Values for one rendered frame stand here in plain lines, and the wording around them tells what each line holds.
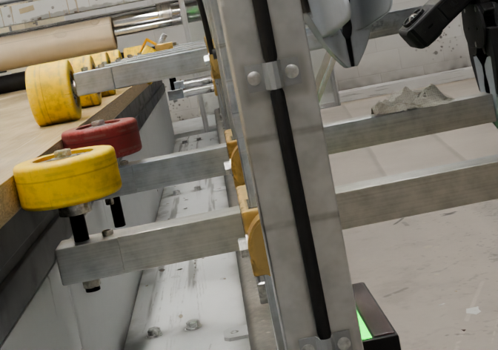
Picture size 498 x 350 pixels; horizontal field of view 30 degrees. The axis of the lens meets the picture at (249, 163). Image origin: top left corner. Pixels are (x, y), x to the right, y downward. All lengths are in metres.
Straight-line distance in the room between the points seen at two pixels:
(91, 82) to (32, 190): 0.52
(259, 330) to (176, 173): 0.20
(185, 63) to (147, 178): 0.28
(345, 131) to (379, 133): 0.04
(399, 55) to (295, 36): 9.46
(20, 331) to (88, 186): 0.12
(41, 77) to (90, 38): 2.30
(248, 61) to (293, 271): 0.10
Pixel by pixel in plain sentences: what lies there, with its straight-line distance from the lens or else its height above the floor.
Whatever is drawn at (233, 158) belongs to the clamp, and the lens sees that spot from 0.90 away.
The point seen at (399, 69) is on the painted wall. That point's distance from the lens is 9.88.
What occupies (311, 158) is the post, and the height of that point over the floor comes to 0.92.
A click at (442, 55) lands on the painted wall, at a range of 9.93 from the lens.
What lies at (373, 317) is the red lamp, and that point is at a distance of 0.85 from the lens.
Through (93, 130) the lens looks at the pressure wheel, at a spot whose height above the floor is 0.91.
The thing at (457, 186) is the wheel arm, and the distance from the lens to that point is 0.75.
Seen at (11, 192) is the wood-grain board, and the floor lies 0.89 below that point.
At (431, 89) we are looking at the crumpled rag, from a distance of 0.99.
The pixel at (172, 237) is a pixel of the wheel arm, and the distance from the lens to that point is 0.73.
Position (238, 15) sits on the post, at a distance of 0.41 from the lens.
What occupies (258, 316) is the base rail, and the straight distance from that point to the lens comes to 0.92.
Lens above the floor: 0.98
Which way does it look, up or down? 8 degrees down
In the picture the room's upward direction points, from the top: 11 degrees counter-clockwise
